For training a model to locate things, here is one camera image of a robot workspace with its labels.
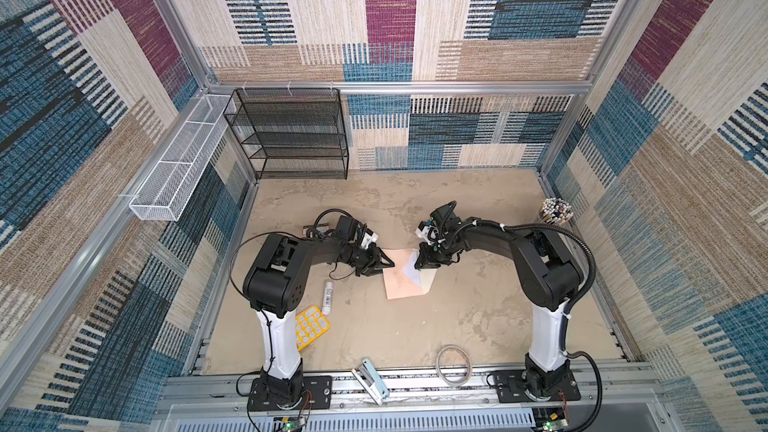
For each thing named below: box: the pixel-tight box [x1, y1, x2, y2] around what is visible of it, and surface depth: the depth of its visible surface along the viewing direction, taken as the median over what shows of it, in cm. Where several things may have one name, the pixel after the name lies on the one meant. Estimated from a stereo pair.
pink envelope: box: [382, 248, 437, 300], surface depth 94 cm
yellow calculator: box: [295, 305, 330, 352], surface depth 85 cm
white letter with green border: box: [402, 250, 421, 287], surface depth 96 cm
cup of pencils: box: [539, 198, 574, 226], surface depth 87 cm
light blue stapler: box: [351, 358, 390, 407], surface depth 74 cm
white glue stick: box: [322, 279, 335, 315], surface depth 89 cm
